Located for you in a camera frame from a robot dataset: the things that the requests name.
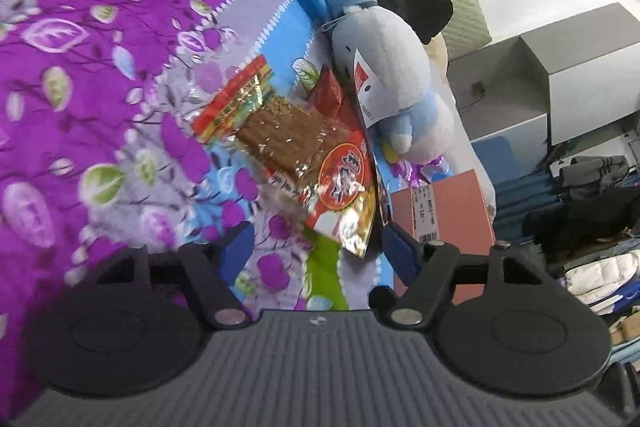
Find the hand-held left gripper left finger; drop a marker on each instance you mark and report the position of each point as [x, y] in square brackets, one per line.
[240, 247]

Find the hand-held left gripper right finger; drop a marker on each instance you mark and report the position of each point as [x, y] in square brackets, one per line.
[400, 252]

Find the pink cardboard box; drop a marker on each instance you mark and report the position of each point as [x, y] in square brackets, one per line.
[455, 207]

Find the brown sticks snack packet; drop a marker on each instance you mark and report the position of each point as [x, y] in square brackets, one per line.
[290, 142]

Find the red snack packet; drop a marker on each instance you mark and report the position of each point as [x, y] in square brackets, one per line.
[327, 92]

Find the blue curtain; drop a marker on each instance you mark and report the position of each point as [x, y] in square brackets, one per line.
[525, 202]

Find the blue board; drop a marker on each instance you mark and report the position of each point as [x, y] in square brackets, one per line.
[497, 157]

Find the white and blue plush toy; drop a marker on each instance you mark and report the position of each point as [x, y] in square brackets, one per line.
[390, 72]

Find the black hanging coat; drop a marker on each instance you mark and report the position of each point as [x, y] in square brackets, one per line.
[585, 222]

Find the floral printed blanket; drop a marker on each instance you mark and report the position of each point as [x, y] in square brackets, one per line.
[100, 107]

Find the beige pillow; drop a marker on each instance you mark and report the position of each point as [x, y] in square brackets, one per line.
[437, 54]

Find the white puffer jacket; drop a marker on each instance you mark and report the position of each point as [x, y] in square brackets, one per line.
[605, 272]

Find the grey striped hanging jacket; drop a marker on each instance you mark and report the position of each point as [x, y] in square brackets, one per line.
[595, 177]

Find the blue and white garment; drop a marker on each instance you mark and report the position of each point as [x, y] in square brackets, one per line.
[622, 294]

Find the white cabinet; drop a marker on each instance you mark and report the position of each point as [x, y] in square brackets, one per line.
[550, 82]

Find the black wall plug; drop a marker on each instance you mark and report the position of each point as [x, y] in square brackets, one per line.
[477, 87]

